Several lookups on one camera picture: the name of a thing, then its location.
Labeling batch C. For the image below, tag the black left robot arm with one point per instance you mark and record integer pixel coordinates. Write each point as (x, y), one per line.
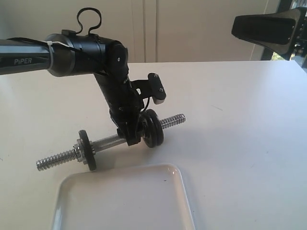
(69, 54)

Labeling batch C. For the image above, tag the white rectangular tray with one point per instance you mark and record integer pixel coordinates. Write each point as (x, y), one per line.
(149, 197)

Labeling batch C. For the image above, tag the black window frame post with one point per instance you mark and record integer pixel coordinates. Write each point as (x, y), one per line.
(275, 6)

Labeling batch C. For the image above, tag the chrome collar nut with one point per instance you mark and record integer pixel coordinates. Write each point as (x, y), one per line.
(78, 148)

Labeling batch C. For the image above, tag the chrome threaded dumbbell bar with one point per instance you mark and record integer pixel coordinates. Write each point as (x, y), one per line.
(101, 145)

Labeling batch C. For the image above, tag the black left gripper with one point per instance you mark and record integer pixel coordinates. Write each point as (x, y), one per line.
(125, 105)

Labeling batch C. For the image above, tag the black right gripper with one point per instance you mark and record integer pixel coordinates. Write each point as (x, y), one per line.
(283, 32)

